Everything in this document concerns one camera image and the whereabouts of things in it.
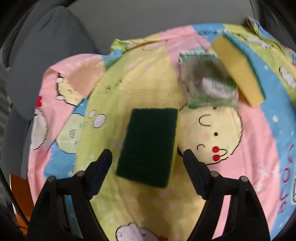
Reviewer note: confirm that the colourful cartoon bed sheet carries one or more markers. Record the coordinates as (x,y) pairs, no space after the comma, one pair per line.
(256,142)

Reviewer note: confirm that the grey sofa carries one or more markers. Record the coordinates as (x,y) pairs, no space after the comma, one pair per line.
(52,74)

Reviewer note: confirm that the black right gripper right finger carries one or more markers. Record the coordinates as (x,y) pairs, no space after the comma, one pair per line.
(245,218)

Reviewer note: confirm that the yellow green sponge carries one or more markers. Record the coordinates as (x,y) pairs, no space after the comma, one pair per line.
(147,153)
(240,69)

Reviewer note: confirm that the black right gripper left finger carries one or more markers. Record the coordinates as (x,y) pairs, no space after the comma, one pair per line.
(50,219)

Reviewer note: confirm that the clear bag with steel wool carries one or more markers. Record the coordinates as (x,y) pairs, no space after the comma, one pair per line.
(206,80)

